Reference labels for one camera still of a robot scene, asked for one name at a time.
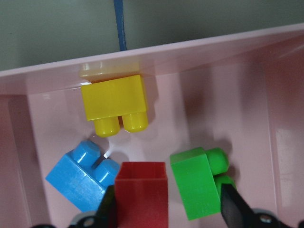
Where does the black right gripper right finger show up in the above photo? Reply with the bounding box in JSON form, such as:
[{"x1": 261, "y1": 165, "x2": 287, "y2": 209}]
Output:
[{"x1": 220, "y1": 184, "x2": 280, "y2": 228}]

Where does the brown paper table cover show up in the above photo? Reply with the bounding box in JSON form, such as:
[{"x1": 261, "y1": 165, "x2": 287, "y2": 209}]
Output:
[{"x1": 0, "y1": 0, "x2": 304, "y2": 70}]

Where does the green toy block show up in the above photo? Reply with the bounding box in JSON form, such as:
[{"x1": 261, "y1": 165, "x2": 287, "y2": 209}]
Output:
[{"x1": 170, "y1": 147, "x2": 236, "y2": 220}]

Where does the pink plastic box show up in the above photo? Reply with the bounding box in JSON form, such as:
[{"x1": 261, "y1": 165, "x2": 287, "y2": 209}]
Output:
[{"x1": 0, "y1": 24, "x2": 304, "y2": 228}]

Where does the red toy block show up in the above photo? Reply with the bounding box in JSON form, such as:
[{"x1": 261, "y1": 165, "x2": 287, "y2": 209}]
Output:
[{"x1": 114, "y1": 161, "x2": 169, "y2": 228}]

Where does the yellow toy block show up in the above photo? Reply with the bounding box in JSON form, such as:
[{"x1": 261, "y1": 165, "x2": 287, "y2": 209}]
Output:
[{"x1": 81, "y1": 75, "x2": 148, "y2": 138}]

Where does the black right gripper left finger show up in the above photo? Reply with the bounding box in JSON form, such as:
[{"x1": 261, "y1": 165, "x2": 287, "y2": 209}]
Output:
[{"x1": 71, "y1": 185, "x2": 117, "y2": 228}]

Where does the blue toy block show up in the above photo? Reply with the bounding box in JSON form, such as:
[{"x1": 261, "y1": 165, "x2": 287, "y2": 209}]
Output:
[{"x1": 46, "y1": 140, "x2": 120, "y2": 212}]

